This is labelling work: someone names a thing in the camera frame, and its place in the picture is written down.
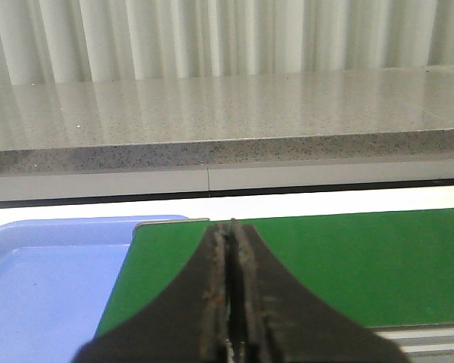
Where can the blue plastic tray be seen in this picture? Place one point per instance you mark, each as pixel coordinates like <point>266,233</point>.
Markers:
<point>56,276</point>

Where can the white pleated curtain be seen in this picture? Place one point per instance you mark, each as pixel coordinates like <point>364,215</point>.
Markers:
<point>71,41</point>

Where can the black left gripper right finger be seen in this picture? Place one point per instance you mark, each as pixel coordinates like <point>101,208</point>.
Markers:
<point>277,319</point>

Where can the green conveyor belt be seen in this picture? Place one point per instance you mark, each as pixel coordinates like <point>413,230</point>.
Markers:
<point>380,269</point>

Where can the aluminium conveyor frame rail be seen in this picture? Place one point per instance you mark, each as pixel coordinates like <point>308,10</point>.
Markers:
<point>422,343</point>

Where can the grey speckled stone counter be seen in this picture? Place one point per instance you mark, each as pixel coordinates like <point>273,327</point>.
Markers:
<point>167,136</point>

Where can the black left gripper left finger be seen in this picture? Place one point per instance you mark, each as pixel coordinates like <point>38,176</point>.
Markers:
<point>186,322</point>

